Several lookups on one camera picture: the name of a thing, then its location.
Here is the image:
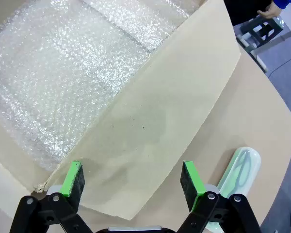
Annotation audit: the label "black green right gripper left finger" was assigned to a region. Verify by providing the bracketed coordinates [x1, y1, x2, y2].
[9, 161, 94, 233]

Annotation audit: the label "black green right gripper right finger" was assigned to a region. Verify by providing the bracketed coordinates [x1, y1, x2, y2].
[177, 160, 261, 233]

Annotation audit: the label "blue-sleeved forearm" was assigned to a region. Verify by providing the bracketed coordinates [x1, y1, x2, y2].
[274, 0, 291, 10]

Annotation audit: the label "translucent white glasses case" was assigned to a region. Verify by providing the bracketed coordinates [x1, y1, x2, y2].
[205, 146, 261, 233]

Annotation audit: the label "open cardboard shipping box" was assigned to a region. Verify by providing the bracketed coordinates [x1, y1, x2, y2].
[0, 0, 243, 221]

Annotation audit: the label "person's bare hand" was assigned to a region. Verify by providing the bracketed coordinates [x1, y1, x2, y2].
[257, 3, 282, 19]

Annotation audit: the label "clear bubble wrap sheet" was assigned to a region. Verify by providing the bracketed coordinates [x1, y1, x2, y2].
[0, 0, 209, 173]

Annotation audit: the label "black metal stand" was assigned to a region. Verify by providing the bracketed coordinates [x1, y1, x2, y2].
[240, 17, 286, 47]

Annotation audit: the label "black round-frame glasses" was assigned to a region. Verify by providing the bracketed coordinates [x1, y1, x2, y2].
[229, 150, 253, 193]

